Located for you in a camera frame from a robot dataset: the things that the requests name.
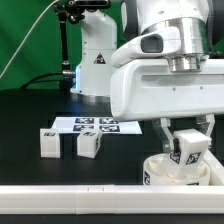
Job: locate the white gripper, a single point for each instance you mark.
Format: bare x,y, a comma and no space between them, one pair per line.
146,89

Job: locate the white round stool seat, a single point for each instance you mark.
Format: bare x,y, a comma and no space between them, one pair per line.
154,173

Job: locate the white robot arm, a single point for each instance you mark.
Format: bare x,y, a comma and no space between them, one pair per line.
179,31

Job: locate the paper sheet with markers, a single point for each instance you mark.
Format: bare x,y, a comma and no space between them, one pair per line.
108,125

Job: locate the white right barrier rail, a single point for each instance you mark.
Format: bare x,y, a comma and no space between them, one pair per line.
216,169

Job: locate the white barrier rail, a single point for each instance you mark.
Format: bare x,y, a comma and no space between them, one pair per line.
110,199
216,169

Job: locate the white front barrier rail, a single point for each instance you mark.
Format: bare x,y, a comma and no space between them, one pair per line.
110,199

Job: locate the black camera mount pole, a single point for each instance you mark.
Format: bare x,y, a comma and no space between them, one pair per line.
68,75

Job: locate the black camera on mount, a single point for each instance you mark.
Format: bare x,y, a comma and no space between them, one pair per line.
89,4

